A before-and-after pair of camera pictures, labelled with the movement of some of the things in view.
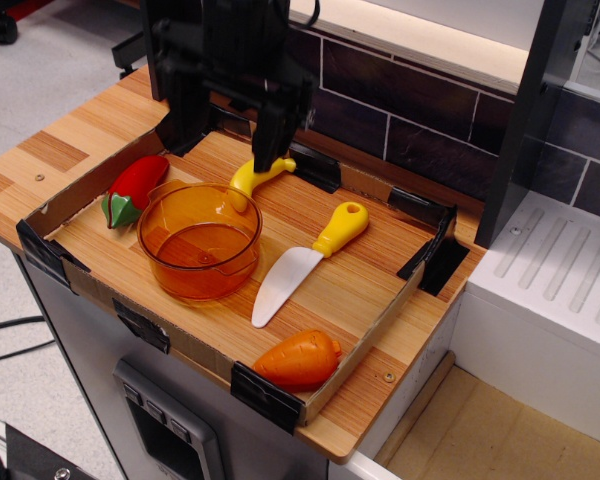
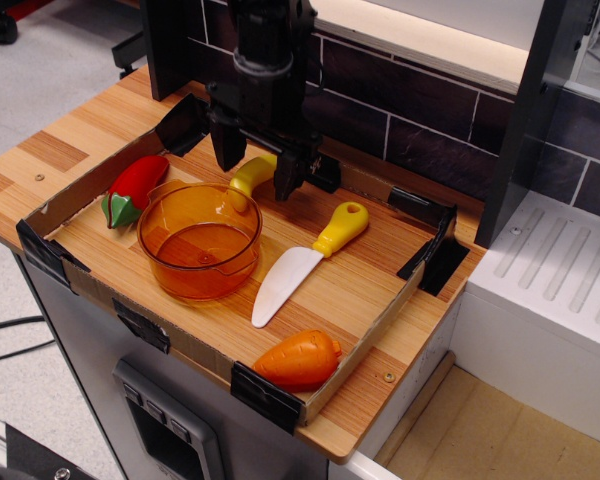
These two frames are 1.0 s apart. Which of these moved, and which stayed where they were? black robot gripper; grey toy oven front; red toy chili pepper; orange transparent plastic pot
Moved: black robot gripper
Stayed: red toy chili pepper; orange transparent plastic pot; grey toy oven front
